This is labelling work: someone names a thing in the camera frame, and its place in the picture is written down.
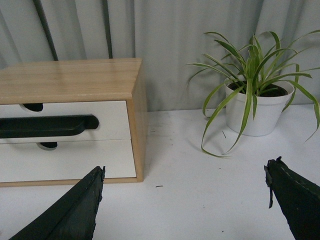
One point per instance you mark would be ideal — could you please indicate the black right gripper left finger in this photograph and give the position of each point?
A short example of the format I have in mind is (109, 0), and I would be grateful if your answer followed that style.
(73, 216)

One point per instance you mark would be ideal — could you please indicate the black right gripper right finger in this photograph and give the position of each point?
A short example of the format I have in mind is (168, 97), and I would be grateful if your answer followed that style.
(298, 198)

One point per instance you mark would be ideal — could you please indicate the white lower drawer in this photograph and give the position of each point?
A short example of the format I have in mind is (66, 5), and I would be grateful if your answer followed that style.
(71, 160)

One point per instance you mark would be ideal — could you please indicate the white drawer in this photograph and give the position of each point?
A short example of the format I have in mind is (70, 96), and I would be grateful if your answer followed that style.
(112, 117)
(71, 160)

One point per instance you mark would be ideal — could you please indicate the white upper drawer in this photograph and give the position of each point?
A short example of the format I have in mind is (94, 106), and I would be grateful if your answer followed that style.
(112, 117)

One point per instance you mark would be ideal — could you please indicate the wooden drawer cabinet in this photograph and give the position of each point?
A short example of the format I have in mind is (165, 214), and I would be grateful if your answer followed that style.
(74, 81)

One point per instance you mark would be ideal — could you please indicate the green spider plant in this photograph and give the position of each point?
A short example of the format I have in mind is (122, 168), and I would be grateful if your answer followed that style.
(259, 85)

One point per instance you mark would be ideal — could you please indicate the grey curtain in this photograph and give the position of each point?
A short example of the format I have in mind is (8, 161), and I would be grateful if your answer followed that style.
(167, 34)

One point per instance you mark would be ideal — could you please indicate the black drawer handle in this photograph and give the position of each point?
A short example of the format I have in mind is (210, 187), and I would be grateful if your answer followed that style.
(46, 126)

